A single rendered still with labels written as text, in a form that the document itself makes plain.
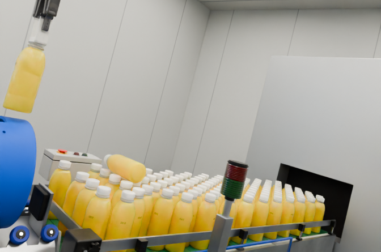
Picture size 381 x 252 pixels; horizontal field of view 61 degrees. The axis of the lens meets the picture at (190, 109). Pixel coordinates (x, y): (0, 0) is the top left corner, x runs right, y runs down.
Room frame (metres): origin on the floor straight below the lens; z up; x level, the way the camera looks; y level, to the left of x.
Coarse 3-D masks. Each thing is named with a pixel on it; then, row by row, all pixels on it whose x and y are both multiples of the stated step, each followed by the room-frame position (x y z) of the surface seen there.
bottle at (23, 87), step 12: (24, 48) 0.83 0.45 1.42; (36, 48) 0.83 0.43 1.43; (24, 60) 0.81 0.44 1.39; (36, 60) 0.82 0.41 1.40; (12, 72) 0.82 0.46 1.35; (24, 72) 0.81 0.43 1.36; (36, 72) 0.83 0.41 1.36; (12, 84) 0.81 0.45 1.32; (24, 84) 0.81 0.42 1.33; (36, 84) 0.84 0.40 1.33; (12, 96) 0.81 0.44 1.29; (24, 96) 0.82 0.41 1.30; (12, 108) 0.81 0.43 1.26; (24, 108) 0.82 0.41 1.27
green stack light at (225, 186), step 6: (228, 180) 0.91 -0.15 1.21; (234, 180) 0.91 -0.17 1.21; (222, 186) 0.93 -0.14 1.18; (228, 186) 0.91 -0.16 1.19; (234, 186) 0.91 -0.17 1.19; (240, 186) 0.91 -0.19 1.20; (222, 192) 0.92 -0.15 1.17; (228, 192) 0.91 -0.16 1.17; (234, 192) 0.91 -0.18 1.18; (240, 192) 0.92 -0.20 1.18; (234, 198) 0.91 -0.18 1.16; (240, 198) 0.92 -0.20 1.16
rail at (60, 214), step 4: (52, 200) 1.06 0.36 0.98; (52, 204) 1.05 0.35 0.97; (56, 204) 1.03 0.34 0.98; (52, 208) 1.04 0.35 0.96; (56, 208) 1.02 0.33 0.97; (60, 208) 1.01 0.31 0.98; (52, 212) 1.04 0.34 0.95; (56, 212) 1.02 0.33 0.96; (60, 212) 1.00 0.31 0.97; (64, 212) 0.98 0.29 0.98; (56, 216) 1.01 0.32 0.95; (60, 216) 0.99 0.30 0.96; (64, 216) 0.98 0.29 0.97; (68, 216) 0.96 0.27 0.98; (60, 220) 0.99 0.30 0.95; (64, 220) 0.97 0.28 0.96; (68, 220) 0.95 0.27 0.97; (72, 220) 0.94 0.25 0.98; (64, 224) 0.97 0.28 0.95; (68, 224) 0.95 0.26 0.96; (72, 224) 0.93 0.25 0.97; (76, 224) 0.92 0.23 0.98; (68, 228) 0.95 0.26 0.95; (72, 228) 0.93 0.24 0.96; (76, 228) 0.91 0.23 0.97; (80, 228) 0.90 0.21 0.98
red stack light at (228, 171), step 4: (228, 164) 0.92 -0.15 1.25; (228, 168) 0.92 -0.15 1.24; (232, 168) 0.91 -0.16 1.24; (236, 168) 0.91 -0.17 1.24; (240, 168) 0.91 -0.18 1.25; (244, 168) 0.91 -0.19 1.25; (228, 172) 0.92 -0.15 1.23; (232, 172) 0.91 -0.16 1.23; (236, 172) 0.91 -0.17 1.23; (240, 172) 0.91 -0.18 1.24; (244, 172) 0.91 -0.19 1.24; (228, 176) 0.92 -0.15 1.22; (232, 176) 0.91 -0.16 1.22; (236, 176) 0.91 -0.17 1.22; (240, 176) 0.91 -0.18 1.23; (244, 176) 0.92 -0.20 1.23; (236, 180) 0.91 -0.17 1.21; (240, 180) 0.91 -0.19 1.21; (244, 180) 0.92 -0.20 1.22
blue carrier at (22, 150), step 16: (0, 128) 0.77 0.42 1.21; (16, 128) 0.80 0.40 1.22; (32, 128) 0.83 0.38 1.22; (0, 144) 0.74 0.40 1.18; (16, 144) 0.77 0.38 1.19; (32, 144) 0.79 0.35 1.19; (0, 160) 0.73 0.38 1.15; (16, 160) 0.75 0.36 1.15; (32, 160) 0.78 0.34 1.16; (0, 176) 0.72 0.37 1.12; (16, 176) 0.75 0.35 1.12; (32, 176) 0.77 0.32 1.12; (0, 192) 0.73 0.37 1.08; (16, 192) 0.75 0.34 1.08; (0, 208) 0.74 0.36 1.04; (16, 208) 0.77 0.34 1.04; (0, 224) 0.78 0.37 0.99
